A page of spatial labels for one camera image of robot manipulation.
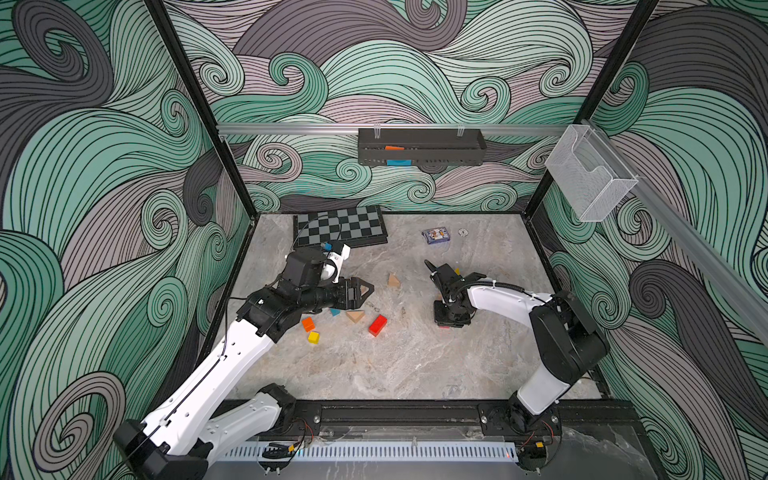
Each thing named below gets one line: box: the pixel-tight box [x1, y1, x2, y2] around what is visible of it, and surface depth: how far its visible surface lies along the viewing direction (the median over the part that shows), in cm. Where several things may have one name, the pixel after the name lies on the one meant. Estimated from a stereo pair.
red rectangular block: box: [368, 314, 388, 337], surface depth 91 cm
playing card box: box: [422, 226, 450, 245], surface depth 113 cm
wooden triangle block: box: [346, 310, 365, 323], surface depth 92 cm
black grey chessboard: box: [293, 205, 388, 249], surface depth 113 cm
